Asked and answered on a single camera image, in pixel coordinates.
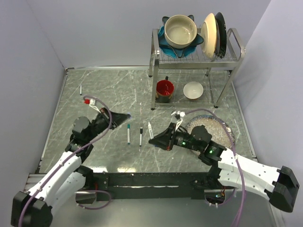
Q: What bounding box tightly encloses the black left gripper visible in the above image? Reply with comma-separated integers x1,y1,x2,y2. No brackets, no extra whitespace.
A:
86,106,130,141

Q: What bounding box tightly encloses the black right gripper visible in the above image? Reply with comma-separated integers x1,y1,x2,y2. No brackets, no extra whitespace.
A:
149,122,202,151

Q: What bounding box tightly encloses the white marker long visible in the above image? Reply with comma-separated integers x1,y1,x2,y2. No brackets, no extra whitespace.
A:
148,122,154,139

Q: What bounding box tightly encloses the white marker green end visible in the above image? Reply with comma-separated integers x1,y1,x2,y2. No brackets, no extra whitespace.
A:
127,124,131,145

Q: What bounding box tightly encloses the white marker black tip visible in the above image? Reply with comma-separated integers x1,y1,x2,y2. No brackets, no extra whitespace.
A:
139,127,143,148

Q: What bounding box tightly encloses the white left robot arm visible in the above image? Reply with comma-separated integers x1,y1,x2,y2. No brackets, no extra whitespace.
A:
11,108,131,227

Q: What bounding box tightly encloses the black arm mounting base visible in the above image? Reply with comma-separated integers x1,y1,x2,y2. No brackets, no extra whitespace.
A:
84,172,232,200

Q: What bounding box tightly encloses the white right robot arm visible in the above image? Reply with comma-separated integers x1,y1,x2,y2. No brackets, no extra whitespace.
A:
149,123,300,213

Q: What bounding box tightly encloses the speckled grey plate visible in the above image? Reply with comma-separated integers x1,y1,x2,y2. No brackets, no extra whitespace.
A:
185,114,235,149

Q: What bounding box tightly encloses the red black mug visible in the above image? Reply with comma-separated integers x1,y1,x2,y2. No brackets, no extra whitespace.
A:
156,76,175,103

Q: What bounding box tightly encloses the small white bowl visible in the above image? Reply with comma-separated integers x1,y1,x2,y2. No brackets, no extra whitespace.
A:
183,81,204,100

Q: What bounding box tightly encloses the steel dish rack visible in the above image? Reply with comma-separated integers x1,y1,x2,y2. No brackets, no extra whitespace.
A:
148,28,245,110

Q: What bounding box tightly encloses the blue flower-shaped bowl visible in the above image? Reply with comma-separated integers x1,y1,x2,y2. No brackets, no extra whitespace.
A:
158,16,204,59

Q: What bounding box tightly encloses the black plate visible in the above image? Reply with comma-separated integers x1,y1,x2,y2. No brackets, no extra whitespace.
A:
214,12,227,59

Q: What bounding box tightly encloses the beige ceramic bowl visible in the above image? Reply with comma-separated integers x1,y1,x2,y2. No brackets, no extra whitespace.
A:
164,15,197,49

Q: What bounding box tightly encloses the cream plate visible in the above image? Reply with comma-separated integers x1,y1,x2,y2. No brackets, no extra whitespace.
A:
201,13,217,59

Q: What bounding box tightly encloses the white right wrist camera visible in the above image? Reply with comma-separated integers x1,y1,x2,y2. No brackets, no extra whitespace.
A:
171,111,186,131

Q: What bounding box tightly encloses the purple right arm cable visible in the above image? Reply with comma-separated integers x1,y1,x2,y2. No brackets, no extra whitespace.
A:
183,108,247,227

